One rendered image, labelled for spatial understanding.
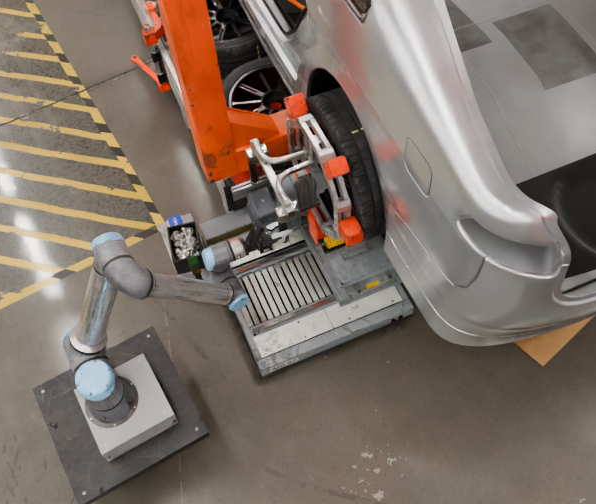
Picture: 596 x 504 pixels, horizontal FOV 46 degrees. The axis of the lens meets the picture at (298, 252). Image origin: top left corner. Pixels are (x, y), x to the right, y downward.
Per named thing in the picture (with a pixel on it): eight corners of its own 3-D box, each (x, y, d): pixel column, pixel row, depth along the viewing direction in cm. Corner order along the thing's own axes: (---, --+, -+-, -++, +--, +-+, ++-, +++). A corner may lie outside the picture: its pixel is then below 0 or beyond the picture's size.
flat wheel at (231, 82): (360, 129, 394) (361, 98, 375) (269, 192, 374) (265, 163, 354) (286, 69, 424) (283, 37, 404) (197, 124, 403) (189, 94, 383)
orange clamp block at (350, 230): (354, 224, 293) (363, 240, 289) (337, 231, 292) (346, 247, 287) (354, 214, 287) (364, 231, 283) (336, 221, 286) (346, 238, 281)
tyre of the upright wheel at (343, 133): (429, 233, 284) (381, 73, 270) (377, 254, 280) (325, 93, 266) (374, 218, 347) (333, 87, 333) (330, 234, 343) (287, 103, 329)
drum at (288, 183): (332, 195, 306) (331, 175, 295) (287, 212, 303) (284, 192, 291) (319, 173, 314) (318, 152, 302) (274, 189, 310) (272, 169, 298)
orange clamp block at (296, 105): (310, 112, 295) (303, 92, 293) (292, 119, 293) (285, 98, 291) (305, 113, 301) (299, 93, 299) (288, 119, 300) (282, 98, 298)
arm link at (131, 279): (127, 280, 238) (256, 297, 291) (114, 253, 244) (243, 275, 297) (109, 303, 242) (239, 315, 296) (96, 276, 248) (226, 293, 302)
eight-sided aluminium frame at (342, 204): (351, 256, 313) (352, 179, 267) (337, 261, 312) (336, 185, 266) (302, 170, 341) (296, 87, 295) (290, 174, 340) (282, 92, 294)
